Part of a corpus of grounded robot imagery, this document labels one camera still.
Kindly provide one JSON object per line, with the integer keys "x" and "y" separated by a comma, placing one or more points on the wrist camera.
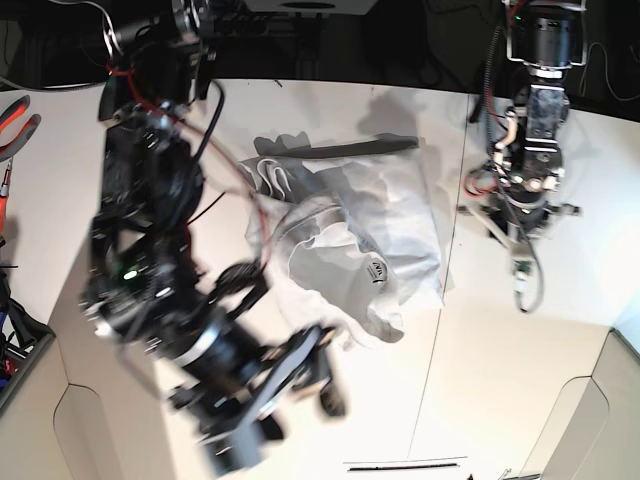
{"x": 522, "y": 271}
{"x": 235, "y": 450}

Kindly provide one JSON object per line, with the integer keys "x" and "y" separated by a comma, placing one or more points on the white t-shirt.
{"x": 353, "y": 236}

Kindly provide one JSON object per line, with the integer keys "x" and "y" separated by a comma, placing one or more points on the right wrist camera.
{"x": 235, "y": 450}

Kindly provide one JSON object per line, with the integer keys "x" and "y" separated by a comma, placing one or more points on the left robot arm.
{"x": 525, "y": 163}

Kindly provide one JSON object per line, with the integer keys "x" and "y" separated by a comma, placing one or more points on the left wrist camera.
{"x": 522, "y": 271}

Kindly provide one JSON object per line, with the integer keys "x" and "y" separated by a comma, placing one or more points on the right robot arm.
{"x": 143, "y": 279}

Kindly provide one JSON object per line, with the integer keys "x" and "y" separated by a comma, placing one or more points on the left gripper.
{"x": 517, "y": 229}

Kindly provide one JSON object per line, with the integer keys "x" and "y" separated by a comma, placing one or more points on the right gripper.
{"x": 239, "y": 386}

